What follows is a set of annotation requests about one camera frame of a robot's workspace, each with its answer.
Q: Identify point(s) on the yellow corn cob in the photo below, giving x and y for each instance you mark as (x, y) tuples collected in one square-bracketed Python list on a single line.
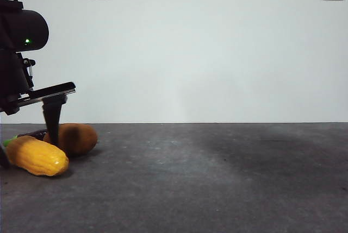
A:
[(38, 157)]

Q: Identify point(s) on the brown potato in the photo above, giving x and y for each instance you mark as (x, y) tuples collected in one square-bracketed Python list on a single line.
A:
[(79, 138)]

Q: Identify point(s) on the purple eggplant with green stem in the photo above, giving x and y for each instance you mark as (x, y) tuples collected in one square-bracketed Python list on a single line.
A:
[(35, 134)]

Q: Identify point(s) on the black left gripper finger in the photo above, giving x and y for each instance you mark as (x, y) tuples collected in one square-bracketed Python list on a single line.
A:
[(53, 119), (3, 158)]

